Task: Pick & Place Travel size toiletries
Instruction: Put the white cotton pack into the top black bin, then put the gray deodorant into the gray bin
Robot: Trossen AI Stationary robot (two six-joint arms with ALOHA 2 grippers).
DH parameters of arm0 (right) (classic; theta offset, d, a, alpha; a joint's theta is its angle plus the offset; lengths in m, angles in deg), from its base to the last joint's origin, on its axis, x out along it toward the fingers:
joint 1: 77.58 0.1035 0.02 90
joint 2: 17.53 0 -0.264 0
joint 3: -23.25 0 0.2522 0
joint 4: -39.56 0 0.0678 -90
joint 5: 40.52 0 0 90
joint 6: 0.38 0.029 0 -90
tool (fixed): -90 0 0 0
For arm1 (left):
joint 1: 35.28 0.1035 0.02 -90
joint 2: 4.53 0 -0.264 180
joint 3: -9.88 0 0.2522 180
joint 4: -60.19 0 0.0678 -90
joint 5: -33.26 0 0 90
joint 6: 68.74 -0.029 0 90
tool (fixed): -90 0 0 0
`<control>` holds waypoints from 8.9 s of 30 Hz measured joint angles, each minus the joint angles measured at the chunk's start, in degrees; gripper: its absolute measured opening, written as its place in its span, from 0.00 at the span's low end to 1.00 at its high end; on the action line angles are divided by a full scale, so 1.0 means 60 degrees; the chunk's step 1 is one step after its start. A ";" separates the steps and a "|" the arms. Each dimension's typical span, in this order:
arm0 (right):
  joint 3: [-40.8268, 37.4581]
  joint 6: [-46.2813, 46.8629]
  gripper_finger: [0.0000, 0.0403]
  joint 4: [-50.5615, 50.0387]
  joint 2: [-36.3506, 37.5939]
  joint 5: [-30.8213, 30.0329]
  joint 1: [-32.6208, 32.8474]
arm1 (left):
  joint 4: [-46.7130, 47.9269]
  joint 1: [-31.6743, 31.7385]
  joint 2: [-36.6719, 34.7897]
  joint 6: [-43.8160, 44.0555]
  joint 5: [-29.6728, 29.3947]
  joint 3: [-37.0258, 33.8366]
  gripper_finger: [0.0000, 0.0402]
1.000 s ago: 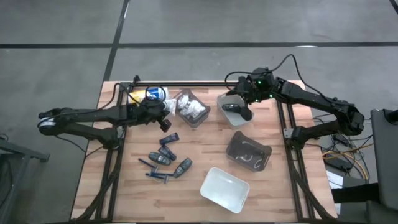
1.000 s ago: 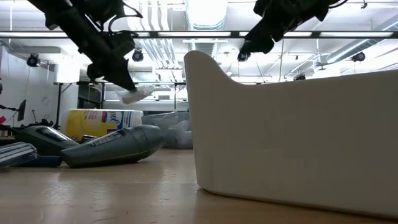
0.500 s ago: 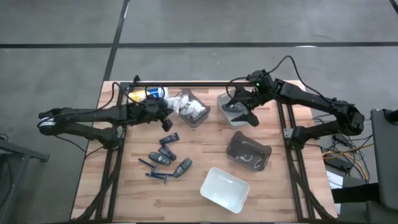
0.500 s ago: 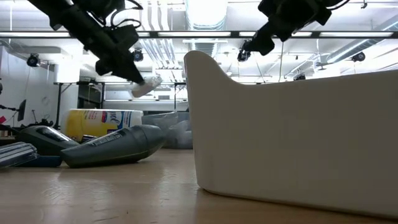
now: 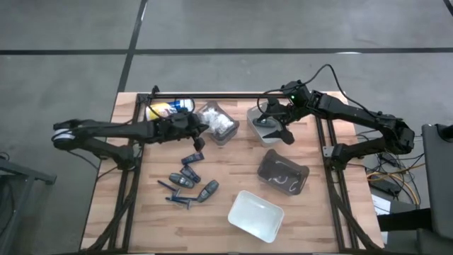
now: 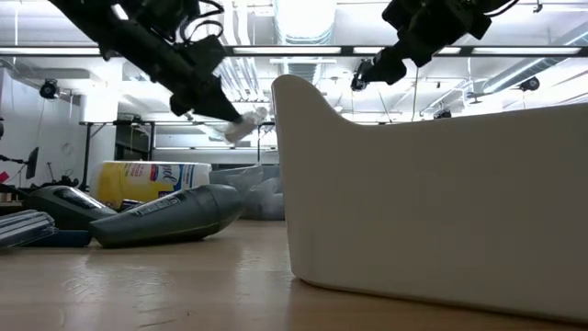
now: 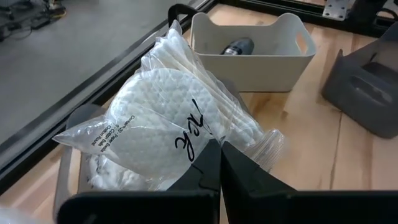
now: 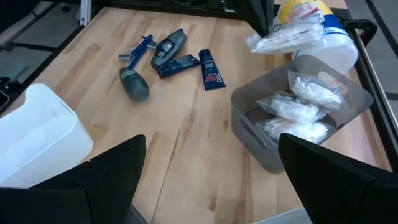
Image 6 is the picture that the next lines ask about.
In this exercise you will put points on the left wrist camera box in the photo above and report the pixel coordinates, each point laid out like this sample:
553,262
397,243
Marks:
206,53

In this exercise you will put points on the black background monitor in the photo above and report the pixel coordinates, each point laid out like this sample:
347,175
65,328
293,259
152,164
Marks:
32,163

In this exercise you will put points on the white packet with black print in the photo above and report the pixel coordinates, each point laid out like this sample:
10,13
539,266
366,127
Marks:
243,126

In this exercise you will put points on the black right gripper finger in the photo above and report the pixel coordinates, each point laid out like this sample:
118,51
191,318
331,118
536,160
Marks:
386,69

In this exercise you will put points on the black hanging camera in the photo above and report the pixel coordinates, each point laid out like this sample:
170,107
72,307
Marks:
49,88
356,83
530,84

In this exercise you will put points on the yellow disinfecting wipes canister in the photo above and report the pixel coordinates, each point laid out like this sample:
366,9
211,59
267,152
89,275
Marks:
138,181

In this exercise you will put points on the black horizontal rig bar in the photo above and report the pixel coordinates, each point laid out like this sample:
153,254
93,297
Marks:
294,50

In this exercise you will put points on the clear plastic bag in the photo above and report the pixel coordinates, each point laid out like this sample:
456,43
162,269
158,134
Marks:
243,193

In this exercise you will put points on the red tag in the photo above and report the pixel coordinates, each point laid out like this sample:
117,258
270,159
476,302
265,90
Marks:
4,177

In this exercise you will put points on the black-legged background table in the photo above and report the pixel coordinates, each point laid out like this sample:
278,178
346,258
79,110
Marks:
87,151

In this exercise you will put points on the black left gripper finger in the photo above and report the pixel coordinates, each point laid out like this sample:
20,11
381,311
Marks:
216,103

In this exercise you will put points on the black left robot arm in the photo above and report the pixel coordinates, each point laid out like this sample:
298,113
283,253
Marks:
119,27

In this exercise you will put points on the white plastic bin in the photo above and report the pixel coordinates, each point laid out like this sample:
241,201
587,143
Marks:
436,207

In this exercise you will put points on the silver ceiling air duct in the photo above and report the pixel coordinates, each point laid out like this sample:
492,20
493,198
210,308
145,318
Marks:
305,20

